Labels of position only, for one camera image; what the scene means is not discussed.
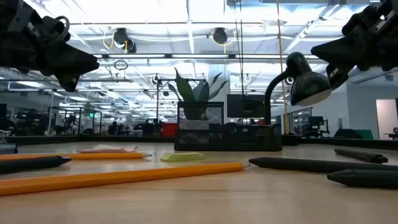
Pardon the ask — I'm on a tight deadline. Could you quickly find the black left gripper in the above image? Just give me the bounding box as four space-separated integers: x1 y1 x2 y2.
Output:
12 0 100 93

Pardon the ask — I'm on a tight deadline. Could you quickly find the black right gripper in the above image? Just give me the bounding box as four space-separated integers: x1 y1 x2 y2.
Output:
310 0 398 91

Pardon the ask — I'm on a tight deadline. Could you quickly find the black pen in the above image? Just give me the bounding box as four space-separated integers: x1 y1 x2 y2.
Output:
334 148 389 164
326 169 398 190
248 156 398 174
0 155 72 175

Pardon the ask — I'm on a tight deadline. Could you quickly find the orange pencil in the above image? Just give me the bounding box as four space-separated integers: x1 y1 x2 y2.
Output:
0 151 152 162
0 161 249 197

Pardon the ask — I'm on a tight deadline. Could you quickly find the yellow-green eraser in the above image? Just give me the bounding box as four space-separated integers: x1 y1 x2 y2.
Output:
160 152 205 162

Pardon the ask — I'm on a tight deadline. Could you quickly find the black workstation equipment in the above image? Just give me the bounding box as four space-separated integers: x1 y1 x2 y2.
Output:
303 115 331 139

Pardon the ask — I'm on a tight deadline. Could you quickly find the person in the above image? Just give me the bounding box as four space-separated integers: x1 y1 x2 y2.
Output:
107 121 119 136

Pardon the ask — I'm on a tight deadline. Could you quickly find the dark rounded cover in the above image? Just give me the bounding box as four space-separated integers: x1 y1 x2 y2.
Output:
333 128 363 140

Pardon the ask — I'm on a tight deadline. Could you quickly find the green board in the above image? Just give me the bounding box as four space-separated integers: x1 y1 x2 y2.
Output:
354 129 374 141

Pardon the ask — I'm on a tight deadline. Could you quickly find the pink sticky note pad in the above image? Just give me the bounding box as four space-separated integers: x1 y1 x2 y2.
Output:
76 144 138 154

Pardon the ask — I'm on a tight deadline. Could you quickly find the black pole stand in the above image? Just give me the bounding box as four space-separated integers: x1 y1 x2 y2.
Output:
151 73 163 125

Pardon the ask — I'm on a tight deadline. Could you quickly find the red box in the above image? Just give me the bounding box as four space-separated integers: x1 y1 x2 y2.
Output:
162 123 178 137

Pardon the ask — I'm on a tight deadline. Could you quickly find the snake plant in white pot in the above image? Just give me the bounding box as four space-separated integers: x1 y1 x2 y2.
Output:
167 67 229 130

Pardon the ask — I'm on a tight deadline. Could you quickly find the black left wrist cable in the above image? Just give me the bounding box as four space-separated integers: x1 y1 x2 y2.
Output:
54 15 71 43

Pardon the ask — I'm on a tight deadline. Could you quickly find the black ceiling cable reel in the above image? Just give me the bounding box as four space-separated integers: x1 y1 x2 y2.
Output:
112 27 137 54
211 27 229 46

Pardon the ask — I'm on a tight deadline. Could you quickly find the black hanging cable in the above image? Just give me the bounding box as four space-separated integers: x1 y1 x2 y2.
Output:
240 0 245 125

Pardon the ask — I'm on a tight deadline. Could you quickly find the black wall monitor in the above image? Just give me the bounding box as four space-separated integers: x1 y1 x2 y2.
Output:
226 94 266 119

